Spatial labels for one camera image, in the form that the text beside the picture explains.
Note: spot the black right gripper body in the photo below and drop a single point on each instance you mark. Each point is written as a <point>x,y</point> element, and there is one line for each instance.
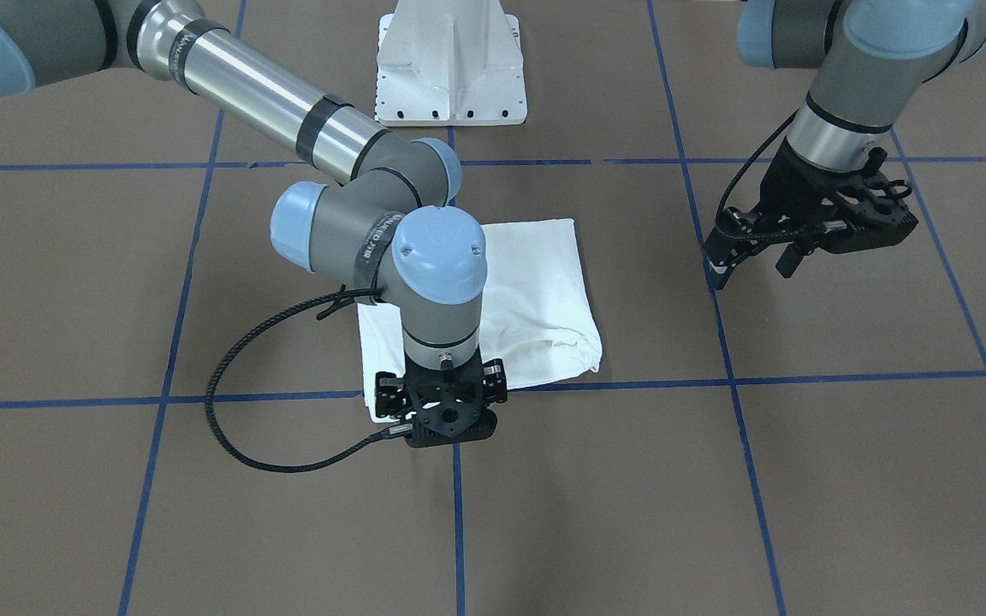
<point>388,389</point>

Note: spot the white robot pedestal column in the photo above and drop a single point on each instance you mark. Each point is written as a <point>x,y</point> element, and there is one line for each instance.
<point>450,63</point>

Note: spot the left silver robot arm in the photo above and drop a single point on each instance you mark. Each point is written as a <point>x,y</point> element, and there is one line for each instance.
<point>870,58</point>

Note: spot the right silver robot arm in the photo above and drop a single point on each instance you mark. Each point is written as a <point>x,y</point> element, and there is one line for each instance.
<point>375,212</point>

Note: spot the white long-sleeve printed shirt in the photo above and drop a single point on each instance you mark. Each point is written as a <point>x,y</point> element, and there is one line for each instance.
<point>532,311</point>

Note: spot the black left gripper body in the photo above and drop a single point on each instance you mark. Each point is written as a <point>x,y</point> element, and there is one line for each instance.
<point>787,190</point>

